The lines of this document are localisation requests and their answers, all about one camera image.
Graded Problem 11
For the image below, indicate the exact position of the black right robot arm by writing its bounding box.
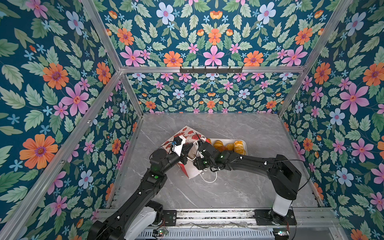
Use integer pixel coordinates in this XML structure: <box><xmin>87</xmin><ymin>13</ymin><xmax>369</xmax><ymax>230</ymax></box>
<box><xmin>194</xmin><ymin>141</ymin><xmax>302</xmax><ymax>217</ymax></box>

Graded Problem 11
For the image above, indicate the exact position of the red white paper bag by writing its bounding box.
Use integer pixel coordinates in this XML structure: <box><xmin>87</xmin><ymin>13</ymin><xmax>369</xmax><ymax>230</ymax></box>
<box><xmin>162</xmin><ymin>126</ymin><xmax>212</xmax><ymax>180</ymax></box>

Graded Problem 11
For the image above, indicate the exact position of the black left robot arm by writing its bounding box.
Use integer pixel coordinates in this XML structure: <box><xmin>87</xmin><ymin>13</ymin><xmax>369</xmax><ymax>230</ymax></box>
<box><xmin>88</xmin><ymin>143</ymin><xmax>194</xmax><ymax>240</ymax></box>

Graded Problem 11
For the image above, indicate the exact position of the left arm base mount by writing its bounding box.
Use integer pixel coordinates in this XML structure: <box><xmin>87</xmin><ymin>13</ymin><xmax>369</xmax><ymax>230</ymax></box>
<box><xmin>151</xmin><ymin>210</ymin><xmax>178</xmax><ymax>227</ymax></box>

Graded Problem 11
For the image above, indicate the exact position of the pale striped bread loaf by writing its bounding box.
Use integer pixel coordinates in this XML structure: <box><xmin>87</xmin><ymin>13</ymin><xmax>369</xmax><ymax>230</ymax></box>
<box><xmin>234</xmin><ymin>141</ymin><xmax>246</xmax><ymax>155</ymax></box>

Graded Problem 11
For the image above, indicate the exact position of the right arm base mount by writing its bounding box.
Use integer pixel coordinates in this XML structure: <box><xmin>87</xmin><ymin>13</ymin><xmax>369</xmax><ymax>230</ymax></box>
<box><xmin>254</xmin><ymin>209</ymin><xmax>297</xmax><ymax>226</ymax></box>

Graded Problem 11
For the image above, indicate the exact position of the black hook rail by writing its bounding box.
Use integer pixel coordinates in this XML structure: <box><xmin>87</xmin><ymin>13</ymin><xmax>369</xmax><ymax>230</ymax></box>
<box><xmin>179</xmin><ymin>66</ymin><xmax>243</xmax><ymax>75</ymax></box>

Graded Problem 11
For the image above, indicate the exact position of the white plastic tray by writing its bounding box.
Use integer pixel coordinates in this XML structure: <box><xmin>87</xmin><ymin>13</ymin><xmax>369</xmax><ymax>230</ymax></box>
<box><xmin>207</xmin><ymin>138</ymin><xmax>247</xmax><ymax>155</ymax></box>

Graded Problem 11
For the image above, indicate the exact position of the large orange ring bread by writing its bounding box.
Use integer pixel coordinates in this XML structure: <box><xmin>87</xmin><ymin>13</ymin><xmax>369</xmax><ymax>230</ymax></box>
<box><xmin>225</xmin><ymin>143</ymin><xmax>235</xmax><ymax>151</ymax></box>

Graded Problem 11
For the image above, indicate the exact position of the striped yellow bread roll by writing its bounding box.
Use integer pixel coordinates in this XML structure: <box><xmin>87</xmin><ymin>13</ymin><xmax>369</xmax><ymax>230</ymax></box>
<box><xmin>213</xmin><ymin>140</ymin><xmax>224</xmax><ymax>150</ymax></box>

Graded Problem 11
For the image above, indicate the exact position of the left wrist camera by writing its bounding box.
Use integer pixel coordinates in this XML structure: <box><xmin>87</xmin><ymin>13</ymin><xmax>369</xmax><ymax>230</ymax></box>
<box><xmin>172</xmin><ymin>136</ymin><xmax>186</xmax><ymax>157</ymax></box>

